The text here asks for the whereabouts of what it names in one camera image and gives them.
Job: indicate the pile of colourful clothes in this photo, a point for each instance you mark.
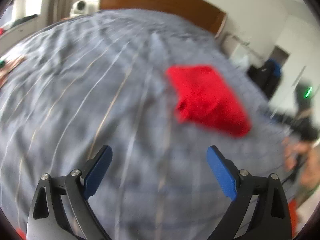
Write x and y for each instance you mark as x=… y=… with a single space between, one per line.
x=8 y=65

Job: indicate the dark clothes on bench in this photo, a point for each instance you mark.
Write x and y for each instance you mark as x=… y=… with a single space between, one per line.
x=23 y=20

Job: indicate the black and blue jacket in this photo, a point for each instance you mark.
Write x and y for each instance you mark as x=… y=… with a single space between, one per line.
x=267 y=77

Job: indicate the brown wooden headboard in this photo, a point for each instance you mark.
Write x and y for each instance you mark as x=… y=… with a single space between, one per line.
x=199 y=12

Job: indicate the white bedside desk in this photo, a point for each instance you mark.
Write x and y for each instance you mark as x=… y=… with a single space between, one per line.
x=232 y=43

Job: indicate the red rabbit sweater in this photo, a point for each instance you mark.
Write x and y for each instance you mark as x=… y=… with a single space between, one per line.
x=204 y=98

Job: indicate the grey plaid bed cover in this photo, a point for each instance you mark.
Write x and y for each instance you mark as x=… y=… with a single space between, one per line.
x=100 y=80

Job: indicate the white wardrobe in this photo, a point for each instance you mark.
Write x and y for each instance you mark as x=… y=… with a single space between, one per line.
x=300 y=40

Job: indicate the brown curtain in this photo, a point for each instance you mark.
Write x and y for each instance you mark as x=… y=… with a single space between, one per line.
x=58 y=10

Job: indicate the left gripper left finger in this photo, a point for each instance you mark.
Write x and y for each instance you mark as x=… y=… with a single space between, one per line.
x=47 y=218

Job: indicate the white window bench drawers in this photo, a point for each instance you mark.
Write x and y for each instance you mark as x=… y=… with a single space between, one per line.
x=15 y=35

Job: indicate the person's right hand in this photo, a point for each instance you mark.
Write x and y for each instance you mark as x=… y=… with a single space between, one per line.
x=309 y=151

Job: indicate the orange fuzzy rug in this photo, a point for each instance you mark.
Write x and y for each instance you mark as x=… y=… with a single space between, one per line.
x=293 y=216

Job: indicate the small white fan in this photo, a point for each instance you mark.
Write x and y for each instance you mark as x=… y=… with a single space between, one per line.
x=79 y=8

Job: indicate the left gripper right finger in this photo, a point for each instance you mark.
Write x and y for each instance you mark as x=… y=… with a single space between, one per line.
x=258 y=208

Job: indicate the white plastic bag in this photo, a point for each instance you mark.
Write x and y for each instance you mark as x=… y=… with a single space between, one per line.
x=240 y=59

